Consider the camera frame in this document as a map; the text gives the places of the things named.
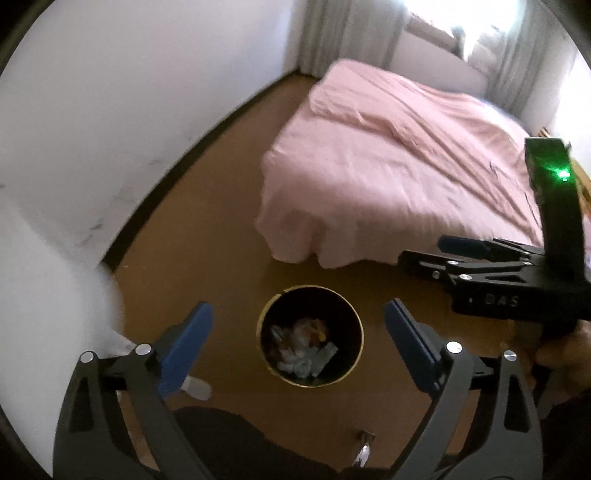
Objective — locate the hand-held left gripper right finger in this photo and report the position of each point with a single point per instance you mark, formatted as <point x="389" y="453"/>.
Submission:
<point x="411" y="346"/>

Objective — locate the pile of wrappers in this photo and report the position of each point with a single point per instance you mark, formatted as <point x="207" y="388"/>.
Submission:
<point x="300" y="355"/>

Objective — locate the bed with pink blanket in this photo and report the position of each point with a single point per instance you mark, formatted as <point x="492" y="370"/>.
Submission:
<point x="392" y="161"/>

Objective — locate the person's right hand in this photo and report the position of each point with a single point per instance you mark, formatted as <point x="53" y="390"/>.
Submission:
<point x="568" y="353"/>

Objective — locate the window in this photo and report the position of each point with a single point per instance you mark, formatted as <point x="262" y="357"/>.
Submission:
<point x="461" y="11"/>

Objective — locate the white rounded plastic piece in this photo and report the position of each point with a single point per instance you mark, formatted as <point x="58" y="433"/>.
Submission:
<point x="197" y="387"/>

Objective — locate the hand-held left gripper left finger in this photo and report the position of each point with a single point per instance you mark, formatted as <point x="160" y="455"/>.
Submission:
<point x="184" y="346"/>

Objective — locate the grey curtain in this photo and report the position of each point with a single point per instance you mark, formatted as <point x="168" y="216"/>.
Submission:
<point x="351" y="32"/>
<point x="521" y="69"/>

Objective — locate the black round trash bin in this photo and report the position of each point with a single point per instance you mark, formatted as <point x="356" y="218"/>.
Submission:
<point x="344" y="323"/>

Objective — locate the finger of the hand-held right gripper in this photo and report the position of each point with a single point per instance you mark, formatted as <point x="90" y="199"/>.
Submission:
<point x="461" y="243"/>
<point x="429" y="265"/>

